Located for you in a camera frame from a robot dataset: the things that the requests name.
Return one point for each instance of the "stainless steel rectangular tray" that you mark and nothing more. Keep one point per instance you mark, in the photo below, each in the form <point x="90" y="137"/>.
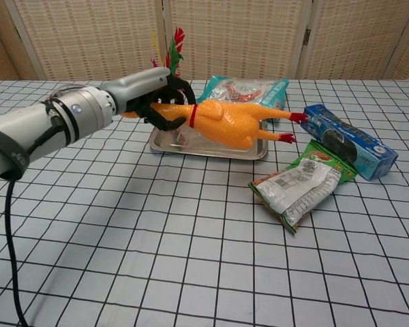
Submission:
<point x="225" y="150"/>

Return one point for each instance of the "teal clear snack bag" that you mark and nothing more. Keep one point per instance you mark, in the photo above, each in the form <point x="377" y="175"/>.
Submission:
<point x="259" y="92"/>

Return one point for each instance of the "green white snack bag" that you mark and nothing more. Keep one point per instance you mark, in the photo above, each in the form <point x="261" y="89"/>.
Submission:
<point x="303" y="184"/>

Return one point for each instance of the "colourful feather shuttlecock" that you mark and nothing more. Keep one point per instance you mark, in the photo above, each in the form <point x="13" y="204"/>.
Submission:
<point x="175" y="51"/>

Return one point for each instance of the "checkered white tablecloth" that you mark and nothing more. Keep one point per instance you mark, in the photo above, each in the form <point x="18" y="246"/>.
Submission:
<point x="204" y="238"/>

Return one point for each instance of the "orange rubber chicken toy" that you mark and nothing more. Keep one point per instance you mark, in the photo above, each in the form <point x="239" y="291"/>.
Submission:
<point x="225" y="121"/>

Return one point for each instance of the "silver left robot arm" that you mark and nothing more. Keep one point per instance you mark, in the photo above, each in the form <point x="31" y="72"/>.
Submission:
<point x="51" y="122"/>

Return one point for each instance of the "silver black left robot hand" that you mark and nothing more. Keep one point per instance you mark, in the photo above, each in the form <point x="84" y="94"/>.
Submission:
<point x="139" y="86"/>

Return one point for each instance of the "woven folding screen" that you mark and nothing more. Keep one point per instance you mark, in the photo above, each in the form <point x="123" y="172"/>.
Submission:
<point x="238" y="37"/>

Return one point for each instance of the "blue cookie box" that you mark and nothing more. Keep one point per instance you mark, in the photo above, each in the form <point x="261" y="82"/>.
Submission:
<point x="347" y="139"/>

